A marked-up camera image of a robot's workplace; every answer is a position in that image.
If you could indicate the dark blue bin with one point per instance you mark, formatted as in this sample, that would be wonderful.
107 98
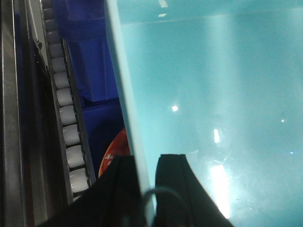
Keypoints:
81 23

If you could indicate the white roller conveyor track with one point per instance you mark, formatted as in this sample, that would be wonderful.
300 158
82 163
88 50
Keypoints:
76 157

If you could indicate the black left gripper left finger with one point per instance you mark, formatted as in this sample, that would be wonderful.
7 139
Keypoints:
114 200

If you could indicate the light blue plastic bin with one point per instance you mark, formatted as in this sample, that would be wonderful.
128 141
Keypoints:
220 81

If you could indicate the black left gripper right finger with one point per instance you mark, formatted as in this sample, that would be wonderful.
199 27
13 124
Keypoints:
181 199

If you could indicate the red package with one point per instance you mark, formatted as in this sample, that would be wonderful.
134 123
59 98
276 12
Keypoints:
118 147

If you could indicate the metal shelf rail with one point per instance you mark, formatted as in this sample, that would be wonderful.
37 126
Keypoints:
32 174

